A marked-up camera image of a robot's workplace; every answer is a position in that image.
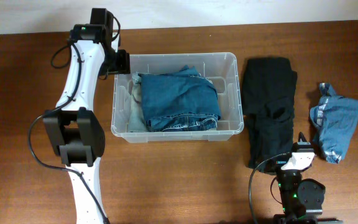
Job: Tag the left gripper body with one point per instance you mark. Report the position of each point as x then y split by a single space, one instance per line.
115 60

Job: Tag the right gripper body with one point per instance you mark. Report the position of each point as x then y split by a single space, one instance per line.
281 162

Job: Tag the black garment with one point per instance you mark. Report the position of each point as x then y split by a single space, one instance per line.
268 98

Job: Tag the light grey-blue jeans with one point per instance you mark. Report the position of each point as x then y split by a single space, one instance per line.
136 122

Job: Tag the dark blue jeans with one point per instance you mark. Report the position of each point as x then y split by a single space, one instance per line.
179 101

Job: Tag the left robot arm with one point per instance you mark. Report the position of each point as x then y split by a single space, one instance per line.
75 134

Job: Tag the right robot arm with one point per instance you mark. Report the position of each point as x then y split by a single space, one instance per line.
301 199

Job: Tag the blue crumpled shirt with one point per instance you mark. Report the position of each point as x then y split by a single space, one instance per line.
335 118

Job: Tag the clear plastic storage bin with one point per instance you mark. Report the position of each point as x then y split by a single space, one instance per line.
218 67

